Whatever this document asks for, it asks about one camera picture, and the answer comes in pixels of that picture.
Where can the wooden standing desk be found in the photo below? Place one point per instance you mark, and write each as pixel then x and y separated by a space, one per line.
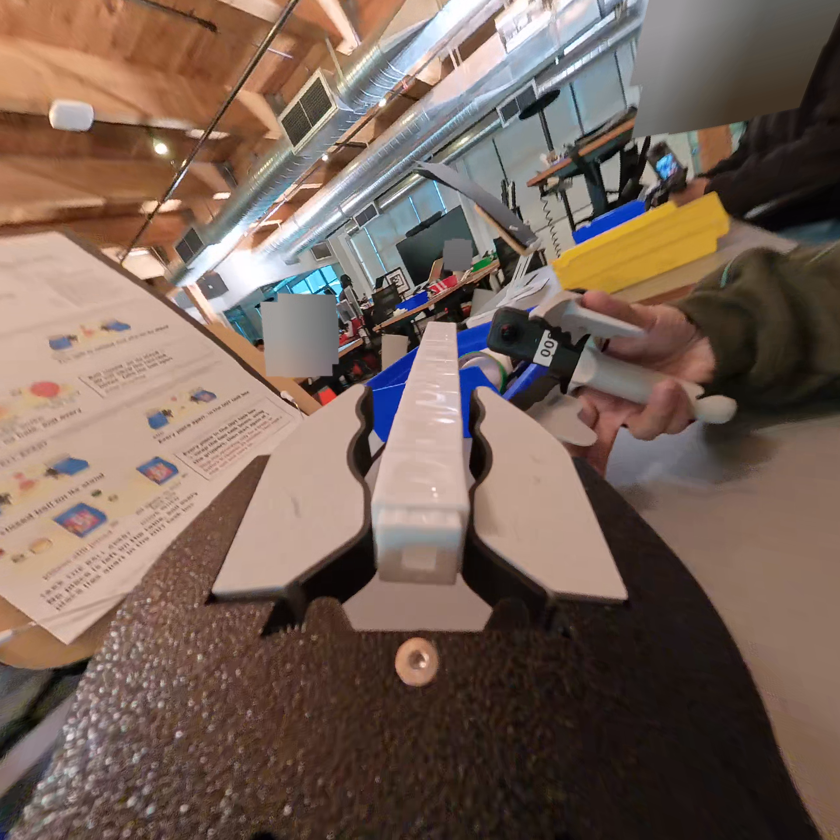
pixel 590 141

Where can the printed instruction sheet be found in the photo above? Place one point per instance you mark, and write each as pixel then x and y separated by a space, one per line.
pixel 131 426

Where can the silver ventilation duct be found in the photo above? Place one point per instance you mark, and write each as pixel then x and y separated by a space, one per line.
pixel 420 131
pixel 367 72

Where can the long wooden desk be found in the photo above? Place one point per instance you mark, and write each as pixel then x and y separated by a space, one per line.
pixel 426 303

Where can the wooden clipboard stand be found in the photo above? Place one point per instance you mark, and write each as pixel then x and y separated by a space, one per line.
pixel 499 220

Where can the green-edged tape roll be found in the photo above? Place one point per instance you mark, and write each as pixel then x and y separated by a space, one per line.
pixel 485 367

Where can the large black screen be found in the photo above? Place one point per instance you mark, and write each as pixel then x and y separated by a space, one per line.
pixel 426 246

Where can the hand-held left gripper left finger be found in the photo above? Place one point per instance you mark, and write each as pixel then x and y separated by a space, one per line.
pixel 289 512

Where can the person's right forearm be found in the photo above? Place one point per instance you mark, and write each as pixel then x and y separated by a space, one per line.
pixel 768 328

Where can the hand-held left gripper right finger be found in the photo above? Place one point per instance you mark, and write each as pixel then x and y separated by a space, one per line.
pixel 544 518

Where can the yellow storage bin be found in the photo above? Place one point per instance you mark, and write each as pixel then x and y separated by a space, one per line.
pixel 643 249

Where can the white segmented foam bar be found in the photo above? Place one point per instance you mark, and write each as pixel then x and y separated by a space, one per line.
pixel 426 426

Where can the person's right hand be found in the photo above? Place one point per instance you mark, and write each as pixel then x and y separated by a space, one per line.
pixel 676 354

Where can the small blue storage bin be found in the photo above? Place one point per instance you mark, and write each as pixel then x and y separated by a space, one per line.
pixel 610 223

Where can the instruction sheet on clipboard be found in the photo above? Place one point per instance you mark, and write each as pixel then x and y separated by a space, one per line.
pixel 39 646

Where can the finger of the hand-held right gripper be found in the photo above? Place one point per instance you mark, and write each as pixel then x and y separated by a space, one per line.
pixel 564 420
pixel 571 315

